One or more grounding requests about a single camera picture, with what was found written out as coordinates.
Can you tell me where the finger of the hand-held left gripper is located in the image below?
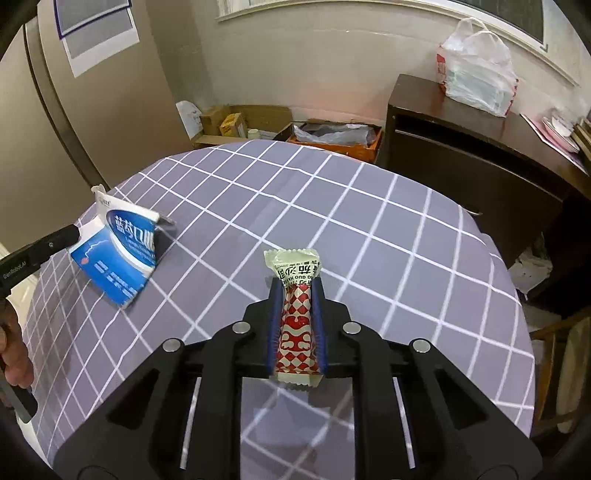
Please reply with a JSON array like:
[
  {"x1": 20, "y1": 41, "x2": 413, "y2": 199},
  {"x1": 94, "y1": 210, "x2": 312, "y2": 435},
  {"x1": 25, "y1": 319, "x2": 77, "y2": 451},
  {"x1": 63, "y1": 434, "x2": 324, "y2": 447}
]
[{"x1": 39, "y1": 223, "x2": 84, "y2": 266}]

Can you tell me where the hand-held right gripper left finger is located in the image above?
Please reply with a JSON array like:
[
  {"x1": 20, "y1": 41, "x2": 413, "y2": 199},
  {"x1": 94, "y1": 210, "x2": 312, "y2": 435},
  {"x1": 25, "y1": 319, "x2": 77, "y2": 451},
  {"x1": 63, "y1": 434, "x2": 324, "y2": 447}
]
[{"x1": 54, "y1": 277, "x2": 284, "y2": 480}]

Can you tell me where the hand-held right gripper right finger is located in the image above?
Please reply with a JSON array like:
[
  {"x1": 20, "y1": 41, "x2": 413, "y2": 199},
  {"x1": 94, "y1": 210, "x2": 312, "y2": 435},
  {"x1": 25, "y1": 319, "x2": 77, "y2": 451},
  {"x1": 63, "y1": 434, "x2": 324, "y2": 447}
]
[{"x1": 311, "y1": 279, "x2": 543, "y2": 480}]

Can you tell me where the red checkered snack wrapper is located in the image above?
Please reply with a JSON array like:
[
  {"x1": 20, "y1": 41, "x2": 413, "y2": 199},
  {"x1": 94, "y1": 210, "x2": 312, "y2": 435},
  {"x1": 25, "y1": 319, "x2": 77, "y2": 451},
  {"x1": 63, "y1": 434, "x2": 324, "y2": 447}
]
[{"x1": 263, "y1": 248, "x2": 324, "y2": 391}]

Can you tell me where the blue white medicine box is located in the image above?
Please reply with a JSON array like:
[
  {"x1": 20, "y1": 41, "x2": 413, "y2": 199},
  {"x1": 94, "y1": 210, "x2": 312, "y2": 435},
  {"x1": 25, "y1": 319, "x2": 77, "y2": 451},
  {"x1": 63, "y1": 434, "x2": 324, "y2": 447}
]
[{"x1": 67, "y1": 185, "x2": 176, "y2": 309}]

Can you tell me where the person's left hand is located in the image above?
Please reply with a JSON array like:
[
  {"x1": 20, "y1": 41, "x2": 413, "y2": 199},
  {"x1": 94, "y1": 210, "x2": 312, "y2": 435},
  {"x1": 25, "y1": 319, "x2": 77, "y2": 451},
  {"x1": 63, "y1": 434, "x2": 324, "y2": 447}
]
[{"x1": 0, "y1": 300, "x2": 36, "y2": 389}]

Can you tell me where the grey checked tablecloth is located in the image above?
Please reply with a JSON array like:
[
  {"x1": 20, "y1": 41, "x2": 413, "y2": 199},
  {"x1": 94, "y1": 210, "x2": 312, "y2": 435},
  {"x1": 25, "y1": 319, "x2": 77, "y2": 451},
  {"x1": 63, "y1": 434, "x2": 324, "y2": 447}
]
[{"x1": 21, "y1": 141, "x2": 536, "y2": 480}]

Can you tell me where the beige door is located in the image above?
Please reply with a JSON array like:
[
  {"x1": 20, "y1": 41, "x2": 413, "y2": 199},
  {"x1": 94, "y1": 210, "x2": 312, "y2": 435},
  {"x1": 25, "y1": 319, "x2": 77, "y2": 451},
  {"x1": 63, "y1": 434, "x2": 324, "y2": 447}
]
[{"x1": 23, "y1": 0, "x2": 199, "y2": 190}]

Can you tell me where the white paper bag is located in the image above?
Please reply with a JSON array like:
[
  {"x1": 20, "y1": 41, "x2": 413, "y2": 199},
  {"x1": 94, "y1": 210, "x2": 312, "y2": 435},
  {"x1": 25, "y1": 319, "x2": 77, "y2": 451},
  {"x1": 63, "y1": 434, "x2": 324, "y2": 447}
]
[{"x1": 175, "y1": 100, "x2": 205, "y2": 141}]

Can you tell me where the orange box with plastic liner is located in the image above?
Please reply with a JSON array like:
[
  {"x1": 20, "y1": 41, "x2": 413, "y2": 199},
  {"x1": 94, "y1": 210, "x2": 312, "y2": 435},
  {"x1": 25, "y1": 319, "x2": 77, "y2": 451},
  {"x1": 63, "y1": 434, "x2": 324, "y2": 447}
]
[{"x1": 285, "y1": 121, "x2": 384, "y2": 163}]

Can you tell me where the small yellow box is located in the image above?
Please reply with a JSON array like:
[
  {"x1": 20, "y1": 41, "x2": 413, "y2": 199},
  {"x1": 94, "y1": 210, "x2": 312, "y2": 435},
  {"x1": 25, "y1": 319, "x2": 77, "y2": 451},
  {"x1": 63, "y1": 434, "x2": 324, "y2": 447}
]
[{"x1": 219, "y1": 114, "x2": 247, "y2": 137}]

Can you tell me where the dark wooden cabinet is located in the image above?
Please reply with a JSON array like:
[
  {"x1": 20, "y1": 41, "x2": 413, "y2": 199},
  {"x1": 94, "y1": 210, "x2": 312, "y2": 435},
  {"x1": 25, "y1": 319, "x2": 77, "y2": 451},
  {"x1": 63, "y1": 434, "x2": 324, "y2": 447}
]
[{"x1": 376, "y1": 74, "x2": 591, "y2": 319}]

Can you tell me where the brown cardboard box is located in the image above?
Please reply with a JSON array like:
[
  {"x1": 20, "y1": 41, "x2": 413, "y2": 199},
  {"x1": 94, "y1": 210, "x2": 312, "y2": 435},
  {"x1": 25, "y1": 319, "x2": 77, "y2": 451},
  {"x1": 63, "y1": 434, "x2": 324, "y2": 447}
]
[{"x1": 196, "y1": 105, "x2": 293, "y2": 148}]

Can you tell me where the crumpled white paper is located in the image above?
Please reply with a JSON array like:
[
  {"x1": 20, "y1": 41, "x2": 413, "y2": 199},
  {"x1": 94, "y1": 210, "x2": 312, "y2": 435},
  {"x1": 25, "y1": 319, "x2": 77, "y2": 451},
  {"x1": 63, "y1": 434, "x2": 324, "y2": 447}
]
[{"x1": 510, "y1": 249, "x2": 552, "y2": 294}]

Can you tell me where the wooden chair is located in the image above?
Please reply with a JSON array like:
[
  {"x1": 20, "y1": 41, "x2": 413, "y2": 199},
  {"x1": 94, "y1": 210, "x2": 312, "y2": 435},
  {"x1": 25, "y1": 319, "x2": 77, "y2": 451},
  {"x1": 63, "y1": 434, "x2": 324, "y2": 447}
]
[{"x1": 529, "y1": 318, "x2": 591, "y2": 435}]

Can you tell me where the cream cloth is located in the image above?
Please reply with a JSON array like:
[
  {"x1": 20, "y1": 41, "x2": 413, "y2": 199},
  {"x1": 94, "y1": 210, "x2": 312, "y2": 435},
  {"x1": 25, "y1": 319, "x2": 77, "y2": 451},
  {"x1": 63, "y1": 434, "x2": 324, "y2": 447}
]
[{"x1": 556, "y1": 328, "x2": 591, "y2": 435}]

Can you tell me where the pink paper sheet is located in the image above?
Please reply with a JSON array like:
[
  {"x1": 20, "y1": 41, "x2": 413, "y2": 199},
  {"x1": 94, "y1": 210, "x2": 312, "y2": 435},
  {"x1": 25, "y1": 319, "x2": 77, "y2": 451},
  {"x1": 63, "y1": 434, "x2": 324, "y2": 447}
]
[{"x1": 521, "y1": 113, "x2": 587, "y2": 174}]

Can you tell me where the white plastic bag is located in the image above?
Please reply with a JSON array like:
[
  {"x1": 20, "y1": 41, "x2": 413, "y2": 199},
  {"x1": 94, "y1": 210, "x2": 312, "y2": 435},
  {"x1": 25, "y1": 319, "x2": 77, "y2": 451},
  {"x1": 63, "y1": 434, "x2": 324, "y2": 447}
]
[{"x1": 436, "y1": 17, "x2": 519, "y2": 117}]

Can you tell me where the stack of white dishes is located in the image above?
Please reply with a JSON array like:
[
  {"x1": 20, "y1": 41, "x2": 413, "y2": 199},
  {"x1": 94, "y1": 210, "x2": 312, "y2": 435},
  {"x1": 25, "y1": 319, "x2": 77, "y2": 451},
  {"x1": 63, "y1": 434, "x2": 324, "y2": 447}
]
[{"x1": 542, "y1": 108, "x2": 580, "y2": 153}]

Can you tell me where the stack of books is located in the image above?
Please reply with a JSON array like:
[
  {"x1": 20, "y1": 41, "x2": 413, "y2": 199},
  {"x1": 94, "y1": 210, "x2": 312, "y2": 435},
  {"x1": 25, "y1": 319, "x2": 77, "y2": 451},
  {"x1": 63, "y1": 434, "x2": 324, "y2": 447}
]
[{"x1": 573, "y1": 117, "x2": 591, "y2": 160}]

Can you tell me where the grey wall poster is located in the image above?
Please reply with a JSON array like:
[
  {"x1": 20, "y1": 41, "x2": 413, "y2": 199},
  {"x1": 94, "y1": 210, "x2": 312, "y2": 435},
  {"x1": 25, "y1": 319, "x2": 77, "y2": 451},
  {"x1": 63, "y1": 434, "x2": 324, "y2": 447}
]
[{"x1": 53, "y1": 0, "x2": 139, "y2": 78}]

